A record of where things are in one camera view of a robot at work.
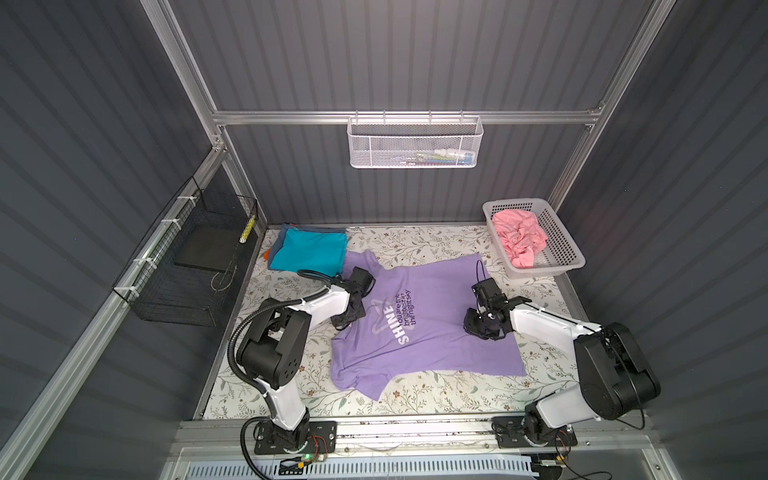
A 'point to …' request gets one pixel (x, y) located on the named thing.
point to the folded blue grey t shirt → (279, 240)
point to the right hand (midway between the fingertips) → (470, 329)
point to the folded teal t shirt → (311, 250)
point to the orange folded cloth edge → (266, 254)
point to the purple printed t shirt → (413, 328)
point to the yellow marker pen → (247, 229)
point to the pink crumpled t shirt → (521, 235)
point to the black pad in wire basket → (210, 246)
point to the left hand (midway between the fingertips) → (348, 314)
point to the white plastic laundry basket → (560, 253)
